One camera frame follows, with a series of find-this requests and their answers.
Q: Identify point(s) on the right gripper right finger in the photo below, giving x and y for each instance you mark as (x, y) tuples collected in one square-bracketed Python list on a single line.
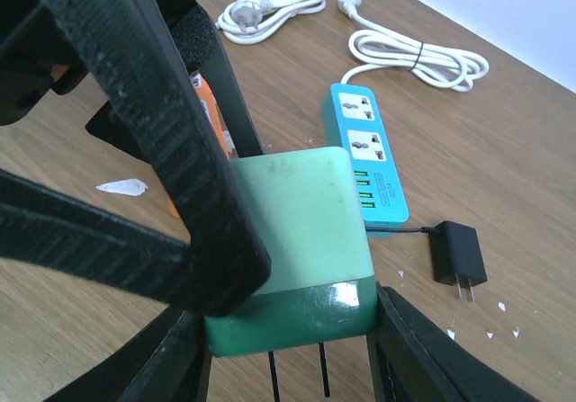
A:
[(412, 359)]

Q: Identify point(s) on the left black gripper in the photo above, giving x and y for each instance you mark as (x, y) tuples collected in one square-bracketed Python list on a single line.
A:
[(51, 45)]

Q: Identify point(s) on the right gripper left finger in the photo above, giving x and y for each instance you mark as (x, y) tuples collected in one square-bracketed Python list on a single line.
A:
[(168, 360)]

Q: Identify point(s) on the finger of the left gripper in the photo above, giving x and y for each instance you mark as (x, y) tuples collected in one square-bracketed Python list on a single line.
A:
[(226, 261), (200, 46)]

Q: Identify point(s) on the orange power strip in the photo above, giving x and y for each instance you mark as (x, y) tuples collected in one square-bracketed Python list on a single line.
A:
[(194, 166)]

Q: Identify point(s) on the black power adapter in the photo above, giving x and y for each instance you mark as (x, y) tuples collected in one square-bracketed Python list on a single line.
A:
[(456, 257)]

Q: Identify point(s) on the green charger plug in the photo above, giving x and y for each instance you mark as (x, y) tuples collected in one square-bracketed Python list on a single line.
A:
[(322, 286)]

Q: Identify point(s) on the teal power strip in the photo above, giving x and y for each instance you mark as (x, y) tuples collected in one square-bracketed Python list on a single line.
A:
[(352, 120)]

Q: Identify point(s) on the white scrap near green plug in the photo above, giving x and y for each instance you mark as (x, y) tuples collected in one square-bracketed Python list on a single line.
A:
[(130, 187)]

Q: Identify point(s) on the white paper scraps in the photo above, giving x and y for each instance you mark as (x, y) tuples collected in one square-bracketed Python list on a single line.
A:
[(457, 313)]

